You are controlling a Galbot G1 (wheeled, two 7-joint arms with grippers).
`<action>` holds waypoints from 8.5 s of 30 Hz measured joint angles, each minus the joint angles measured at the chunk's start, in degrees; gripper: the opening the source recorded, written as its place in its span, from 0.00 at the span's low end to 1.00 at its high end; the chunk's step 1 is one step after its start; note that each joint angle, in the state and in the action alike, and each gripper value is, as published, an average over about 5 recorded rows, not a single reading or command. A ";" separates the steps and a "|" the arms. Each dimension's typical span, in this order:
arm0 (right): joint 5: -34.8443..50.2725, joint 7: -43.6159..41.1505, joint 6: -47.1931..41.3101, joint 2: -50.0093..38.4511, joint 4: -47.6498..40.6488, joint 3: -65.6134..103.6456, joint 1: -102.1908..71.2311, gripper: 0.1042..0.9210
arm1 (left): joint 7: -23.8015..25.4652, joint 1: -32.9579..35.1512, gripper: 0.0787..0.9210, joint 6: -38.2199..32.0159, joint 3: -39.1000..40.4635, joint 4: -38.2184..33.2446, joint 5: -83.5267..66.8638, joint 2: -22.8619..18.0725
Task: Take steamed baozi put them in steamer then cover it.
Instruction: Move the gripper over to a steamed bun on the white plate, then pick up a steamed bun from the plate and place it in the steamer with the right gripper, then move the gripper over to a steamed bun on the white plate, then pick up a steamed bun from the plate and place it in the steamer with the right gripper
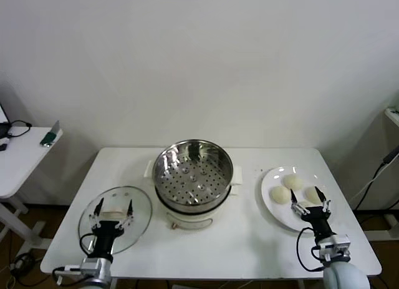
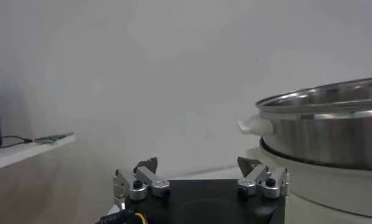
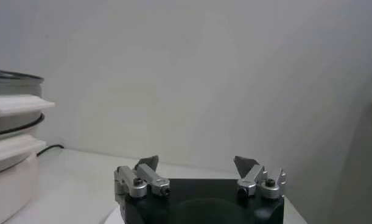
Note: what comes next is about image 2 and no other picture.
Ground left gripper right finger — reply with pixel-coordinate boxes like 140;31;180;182
236;156;290;200

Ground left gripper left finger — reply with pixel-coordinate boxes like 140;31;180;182
112;156;172;202

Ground steel perforated steamer basket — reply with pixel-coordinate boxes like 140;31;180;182
255;75;372;171

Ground green grey flat tool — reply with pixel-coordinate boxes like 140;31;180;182
33;132;75;145

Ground white side table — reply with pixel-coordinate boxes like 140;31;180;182
0;133;77;173

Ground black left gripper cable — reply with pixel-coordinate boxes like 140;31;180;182
96;209;147;224

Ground black laptop cable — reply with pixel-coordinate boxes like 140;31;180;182
0;135;33;150

